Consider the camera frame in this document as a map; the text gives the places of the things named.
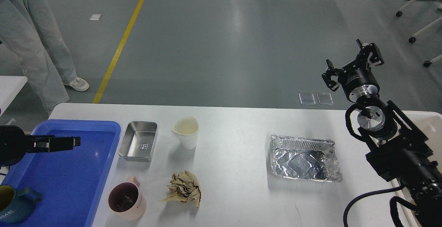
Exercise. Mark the pink ribbed mug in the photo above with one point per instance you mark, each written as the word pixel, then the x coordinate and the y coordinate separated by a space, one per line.
pixel 126 199

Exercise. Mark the clear floor plate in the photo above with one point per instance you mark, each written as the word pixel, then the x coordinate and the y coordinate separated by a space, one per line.
pixel 307 98
pixel 325 98

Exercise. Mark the aluminium foil tray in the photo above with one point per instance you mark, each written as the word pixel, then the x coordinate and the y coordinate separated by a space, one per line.
pixel 301 158

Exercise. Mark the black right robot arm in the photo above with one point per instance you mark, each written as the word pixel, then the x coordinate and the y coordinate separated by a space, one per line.
pixel 373 122

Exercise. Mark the crumpled brown paper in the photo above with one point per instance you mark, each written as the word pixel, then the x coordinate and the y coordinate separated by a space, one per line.
pixel 185 188

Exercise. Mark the clear floor plate right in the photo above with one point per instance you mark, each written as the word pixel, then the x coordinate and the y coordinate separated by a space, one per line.
pixel 325 98

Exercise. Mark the clear floor plate left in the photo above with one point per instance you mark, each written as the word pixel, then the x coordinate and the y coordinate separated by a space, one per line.
pixel 307 98

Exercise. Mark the blue plastic tray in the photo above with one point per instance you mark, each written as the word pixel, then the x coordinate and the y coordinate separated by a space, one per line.
pixel 70 181

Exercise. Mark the stainless steel rectangular tin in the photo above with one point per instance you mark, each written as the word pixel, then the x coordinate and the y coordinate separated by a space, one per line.
pixel 139 141

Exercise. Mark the white paper cup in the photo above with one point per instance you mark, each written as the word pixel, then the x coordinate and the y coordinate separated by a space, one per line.
pixel 186 130

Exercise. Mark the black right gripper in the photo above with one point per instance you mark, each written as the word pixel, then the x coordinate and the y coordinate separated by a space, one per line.
pixel 359 82

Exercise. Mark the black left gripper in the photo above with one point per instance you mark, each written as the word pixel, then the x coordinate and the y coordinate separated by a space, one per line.
pixel 13 144

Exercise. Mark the white plastic bin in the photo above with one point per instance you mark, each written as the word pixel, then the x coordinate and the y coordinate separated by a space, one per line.
pixel 417 173

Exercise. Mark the person in grey trousers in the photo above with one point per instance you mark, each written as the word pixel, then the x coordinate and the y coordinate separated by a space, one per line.
pixel 28 29

